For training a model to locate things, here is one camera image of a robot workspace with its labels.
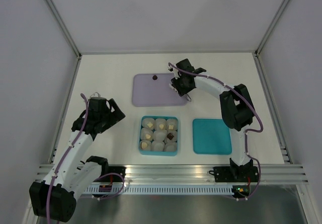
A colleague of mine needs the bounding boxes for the white metal tweezers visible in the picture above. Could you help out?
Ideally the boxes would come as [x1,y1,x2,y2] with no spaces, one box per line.
[185,94,192,102]

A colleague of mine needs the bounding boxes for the teal box lid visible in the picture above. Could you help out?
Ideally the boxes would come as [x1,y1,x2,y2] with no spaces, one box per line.
[193,118,232,155]

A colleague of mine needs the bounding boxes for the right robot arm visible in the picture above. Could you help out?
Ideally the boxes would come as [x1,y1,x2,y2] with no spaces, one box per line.
[168,59,261,183]

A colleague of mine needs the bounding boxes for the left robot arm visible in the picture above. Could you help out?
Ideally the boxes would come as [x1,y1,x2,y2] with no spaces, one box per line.
[29,94,125,223]

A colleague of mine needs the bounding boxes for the teal chocolate box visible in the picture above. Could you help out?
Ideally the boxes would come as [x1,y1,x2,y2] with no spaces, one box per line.
[138,116,180,157]

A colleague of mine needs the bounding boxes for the lilac plastic tray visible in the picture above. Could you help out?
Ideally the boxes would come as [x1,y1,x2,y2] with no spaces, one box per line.
[132,73,188,107]

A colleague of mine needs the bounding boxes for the white paper cup back-right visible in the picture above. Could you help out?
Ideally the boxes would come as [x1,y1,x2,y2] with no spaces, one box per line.
[166,119,178,131]

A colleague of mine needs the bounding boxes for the white paper cup back-left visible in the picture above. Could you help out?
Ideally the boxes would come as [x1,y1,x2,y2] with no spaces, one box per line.
[141,118,155,130]

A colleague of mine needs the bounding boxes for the white paper cup middle-left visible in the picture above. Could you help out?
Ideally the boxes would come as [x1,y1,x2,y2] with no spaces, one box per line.
[140,128,153,141]

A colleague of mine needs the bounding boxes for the white paper cup back-middle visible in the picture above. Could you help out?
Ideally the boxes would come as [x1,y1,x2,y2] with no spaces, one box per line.
[154,118,167,130]

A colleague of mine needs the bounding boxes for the white paper cup front-left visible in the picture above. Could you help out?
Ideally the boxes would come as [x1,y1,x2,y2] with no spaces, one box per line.
[139,140,151,151]

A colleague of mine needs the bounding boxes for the white paper cup middle-right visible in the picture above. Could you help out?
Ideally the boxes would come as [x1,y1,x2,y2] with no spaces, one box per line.
[165,130,178,143]

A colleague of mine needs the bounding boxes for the white paper cup centre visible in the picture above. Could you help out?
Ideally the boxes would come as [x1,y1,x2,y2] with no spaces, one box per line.
[153,130,168,141]

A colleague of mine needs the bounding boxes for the white paper cup front-middle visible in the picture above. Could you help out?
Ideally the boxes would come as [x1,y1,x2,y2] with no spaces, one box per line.
[151,140,165,152]

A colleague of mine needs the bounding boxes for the white paper cup front-right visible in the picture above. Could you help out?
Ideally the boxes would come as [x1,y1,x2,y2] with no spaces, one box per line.
[164,142,177,152]

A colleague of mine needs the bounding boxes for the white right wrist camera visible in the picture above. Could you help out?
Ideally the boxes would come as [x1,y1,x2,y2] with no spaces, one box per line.
[168,66,180,79]

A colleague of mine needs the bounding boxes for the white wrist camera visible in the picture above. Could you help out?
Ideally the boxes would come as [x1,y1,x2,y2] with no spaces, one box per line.
[90,92,101,98]
[168,66,180,79]

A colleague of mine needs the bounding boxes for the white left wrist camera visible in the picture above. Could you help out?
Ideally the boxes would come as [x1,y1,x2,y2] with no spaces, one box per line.
[90,92,101,98]

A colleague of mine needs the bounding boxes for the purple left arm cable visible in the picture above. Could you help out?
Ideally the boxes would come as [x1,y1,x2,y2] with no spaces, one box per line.
[45,92,89,224]

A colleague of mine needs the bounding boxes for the aluminium mounting rail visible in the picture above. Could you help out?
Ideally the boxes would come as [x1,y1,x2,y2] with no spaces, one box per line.
[32,162,309,184]

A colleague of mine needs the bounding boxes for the right aluminium frame post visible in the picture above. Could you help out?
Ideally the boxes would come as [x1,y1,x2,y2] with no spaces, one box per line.
[253,0,302,164]

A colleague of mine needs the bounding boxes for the aluminium frame post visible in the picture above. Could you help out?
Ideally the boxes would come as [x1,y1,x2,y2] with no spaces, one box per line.
[253,0,302,164]
[35,0,83,84]

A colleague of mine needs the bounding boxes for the white slotted cable duct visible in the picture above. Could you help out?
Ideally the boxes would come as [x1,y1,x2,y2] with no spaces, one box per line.
[84,185,233,195]

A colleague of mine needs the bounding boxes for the left aluminium frame post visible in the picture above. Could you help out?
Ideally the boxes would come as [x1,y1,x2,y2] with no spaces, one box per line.
[35,0,83,84]

